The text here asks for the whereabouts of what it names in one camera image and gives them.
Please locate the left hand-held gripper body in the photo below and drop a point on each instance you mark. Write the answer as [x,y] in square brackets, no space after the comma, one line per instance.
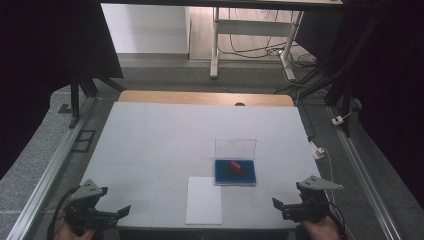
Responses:
[83,206]

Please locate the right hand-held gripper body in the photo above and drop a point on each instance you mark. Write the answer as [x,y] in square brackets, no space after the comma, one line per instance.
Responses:
[311,205]

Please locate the red stamp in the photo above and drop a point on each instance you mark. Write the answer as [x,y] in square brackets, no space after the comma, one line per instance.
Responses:
[235,164]

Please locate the blue ink pad clear-lid box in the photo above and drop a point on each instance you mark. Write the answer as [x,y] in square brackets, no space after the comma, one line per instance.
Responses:
[224,175]

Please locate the person's right hand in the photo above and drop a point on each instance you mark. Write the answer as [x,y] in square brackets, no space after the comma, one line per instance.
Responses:
[323,230]

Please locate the person's left hand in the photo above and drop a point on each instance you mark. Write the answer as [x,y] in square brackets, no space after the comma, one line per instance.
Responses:
[71,234]

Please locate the white paper sheet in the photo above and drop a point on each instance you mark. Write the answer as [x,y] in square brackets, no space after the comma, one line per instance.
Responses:
[204,203]

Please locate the white table cover board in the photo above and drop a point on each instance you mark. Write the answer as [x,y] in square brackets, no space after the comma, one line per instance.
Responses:
[160,143]

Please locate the small white plug adapter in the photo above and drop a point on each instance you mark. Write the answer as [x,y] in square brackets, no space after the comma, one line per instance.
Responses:
[337,120]

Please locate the black metal stand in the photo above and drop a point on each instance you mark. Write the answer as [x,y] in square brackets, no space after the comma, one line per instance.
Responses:
[341,86]
[75,100]

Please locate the wooden table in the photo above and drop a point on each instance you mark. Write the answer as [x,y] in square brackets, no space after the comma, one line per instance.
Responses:
[200,97]

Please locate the black curtain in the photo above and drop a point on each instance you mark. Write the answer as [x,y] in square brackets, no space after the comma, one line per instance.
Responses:
[393,83]
[36,66]

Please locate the aluminium rail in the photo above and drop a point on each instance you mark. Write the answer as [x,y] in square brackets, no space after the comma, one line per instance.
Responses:
[363,173]
[50,173]

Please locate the white desk frame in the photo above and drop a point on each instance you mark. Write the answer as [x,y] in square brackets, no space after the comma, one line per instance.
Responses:
[253,27]

